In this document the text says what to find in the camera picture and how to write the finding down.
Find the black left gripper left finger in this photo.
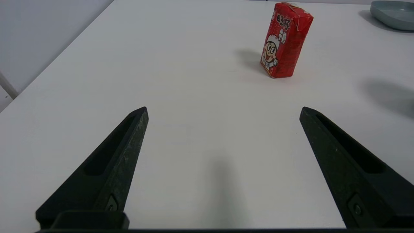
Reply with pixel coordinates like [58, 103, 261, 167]
[36, 107, 149, 228]

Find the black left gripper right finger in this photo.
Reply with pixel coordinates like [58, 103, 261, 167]
[299, 107, 414, 228]

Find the grey square dish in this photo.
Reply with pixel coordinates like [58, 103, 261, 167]
[370, 0, 414, 31]

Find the red milk carton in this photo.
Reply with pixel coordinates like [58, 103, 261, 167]
[260, 2, 314, 79]

